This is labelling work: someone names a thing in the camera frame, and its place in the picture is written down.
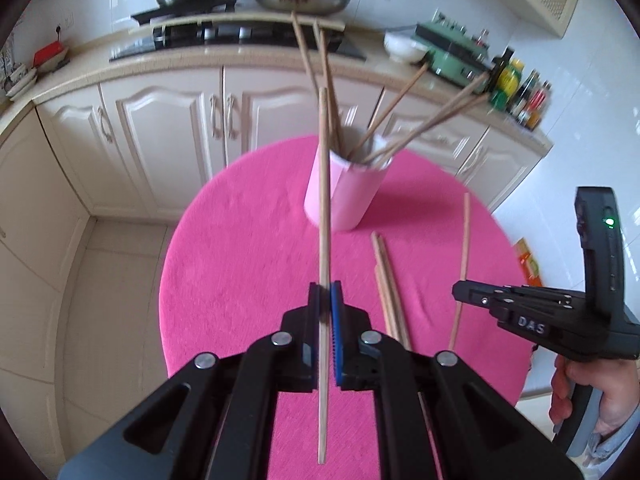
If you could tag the person's right hand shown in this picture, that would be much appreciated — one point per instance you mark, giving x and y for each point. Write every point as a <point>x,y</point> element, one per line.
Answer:
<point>616,379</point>

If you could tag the red container on counter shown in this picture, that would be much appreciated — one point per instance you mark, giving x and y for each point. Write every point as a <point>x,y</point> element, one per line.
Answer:
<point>46,60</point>

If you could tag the pink round table cloth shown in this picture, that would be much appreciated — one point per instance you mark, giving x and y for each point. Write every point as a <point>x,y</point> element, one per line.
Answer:
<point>244,253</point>

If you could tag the black gas hob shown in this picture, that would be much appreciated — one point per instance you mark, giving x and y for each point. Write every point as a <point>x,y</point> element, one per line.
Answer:
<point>210,34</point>

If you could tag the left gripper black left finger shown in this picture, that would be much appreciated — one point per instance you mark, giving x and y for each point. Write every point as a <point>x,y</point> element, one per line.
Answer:
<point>214,418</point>

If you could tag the wooden chopstick of group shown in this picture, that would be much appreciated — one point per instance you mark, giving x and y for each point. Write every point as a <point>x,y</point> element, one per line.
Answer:
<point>384,289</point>
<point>404,336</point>

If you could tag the pink chopstick holder cup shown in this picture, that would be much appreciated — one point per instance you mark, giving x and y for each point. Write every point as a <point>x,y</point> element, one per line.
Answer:
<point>352,185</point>

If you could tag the orange package on floor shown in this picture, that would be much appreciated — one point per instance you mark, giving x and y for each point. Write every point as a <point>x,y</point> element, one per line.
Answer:
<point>528,263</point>

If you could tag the white ceramic bowl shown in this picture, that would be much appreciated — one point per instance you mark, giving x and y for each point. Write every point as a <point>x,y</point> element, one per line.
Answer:
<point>403,49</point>

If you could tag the stacked white dishes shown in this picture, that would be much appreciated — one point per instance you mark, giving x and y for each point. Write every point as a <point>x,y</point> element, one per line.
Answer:
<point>18,80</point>

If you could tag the green electric grill appliance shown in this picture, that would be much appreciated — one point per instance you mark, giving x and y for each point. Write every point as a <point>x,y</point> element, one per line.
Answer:
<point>455,55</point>

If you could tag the dark sauce bottle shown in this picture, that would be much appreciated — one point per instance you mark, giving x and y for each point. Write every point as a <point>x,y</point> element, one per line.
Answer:
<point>523,94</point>

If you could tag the green yellow bottle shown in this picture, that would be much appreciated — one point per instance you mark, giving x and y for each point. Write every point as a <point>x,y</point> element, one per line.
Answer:
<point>507,84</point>

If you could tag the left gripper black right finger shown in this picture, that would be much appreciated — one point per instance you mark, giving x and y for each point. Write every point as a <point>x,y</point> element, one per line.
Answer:
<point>435,417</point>

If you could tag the wooden chopstick edge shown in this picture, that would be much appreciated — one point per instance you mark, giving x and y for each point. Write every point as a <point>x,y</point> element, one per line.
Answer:
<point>464,266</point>

